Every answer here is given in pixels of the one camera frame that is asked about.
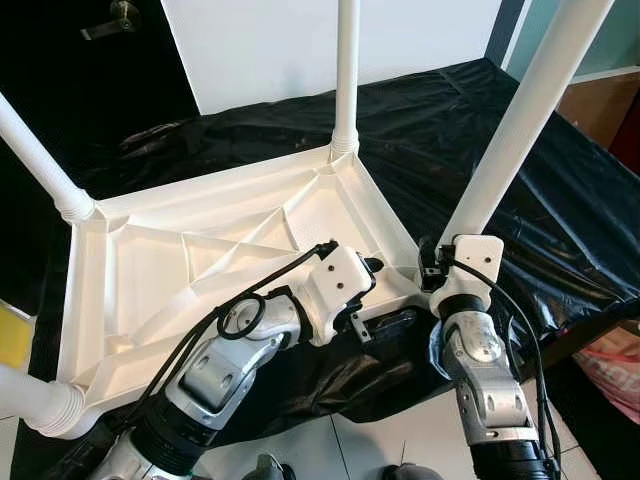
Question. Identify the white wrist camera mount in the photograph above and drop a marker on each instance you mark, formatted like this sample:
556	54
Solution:
335	280
478	258

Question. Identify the dark door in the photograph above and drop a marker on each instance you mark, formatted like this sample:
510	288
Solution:
80	100

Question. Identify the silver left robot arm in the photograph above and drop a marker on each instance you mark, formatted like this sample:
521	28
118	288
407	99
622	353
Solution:
215	370

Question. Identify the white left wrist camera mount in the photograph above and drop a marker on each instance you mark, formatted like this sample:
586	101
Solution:
335	280

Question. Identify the yellow plastic container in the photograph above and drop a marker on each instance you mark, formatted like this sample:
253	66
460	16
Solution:
15	335

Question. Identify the brown wooden table beam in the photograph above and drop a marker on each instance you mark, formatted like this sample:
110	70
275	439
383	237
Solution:
590	340

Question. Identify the white plastic table leg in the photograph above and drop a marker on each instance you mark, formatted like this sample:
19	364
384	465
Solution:
530	110
346	70
45	165
40	400

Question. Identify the grey door frame post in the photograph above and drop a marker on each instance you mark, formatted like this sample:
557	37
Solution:
505	30

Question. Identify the brown wooden box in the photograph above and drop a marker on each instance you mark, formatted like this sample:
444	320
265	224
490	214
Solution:
595	105

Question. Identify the white plastic table top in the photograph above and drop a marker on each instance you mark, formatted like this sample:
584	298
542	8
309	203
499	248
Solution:
200	260

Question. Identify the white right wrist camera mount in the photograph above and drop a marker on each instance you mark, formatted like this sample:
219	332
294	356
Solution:
478	258

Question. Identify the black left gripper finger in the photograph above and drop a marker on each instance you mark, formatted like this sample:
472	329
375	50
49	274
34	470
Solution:
392	320
372	264

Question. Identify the black plastic table cover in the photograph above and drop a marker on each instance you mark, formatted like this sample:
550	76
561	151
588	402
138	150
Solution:
560	200

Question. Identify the pink plastic bag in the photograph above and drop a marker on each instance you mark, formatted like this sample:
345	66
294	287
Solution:
615	375

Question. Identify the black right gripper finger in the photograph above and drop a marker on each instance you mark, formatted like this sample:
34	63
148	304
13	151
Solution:
427	252

